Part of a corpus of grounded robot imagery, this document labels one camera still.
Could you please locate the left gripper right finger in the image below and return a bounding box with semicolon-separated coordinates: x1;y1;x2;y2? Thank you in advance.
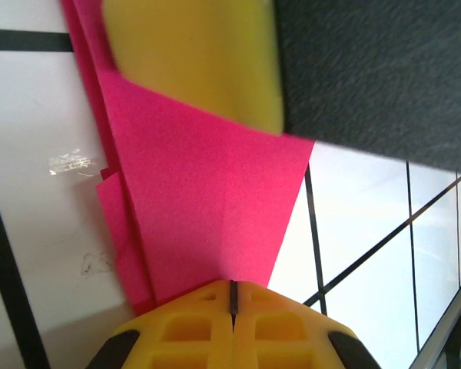
233;281;381;369

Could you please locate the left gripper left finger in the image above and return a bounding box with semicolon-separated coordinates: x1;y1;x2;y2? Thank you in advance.
86;280;235;369

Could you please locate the magenta cloth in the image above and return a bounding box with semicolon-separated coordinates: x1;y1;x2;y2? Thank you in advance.
59;0;316;316

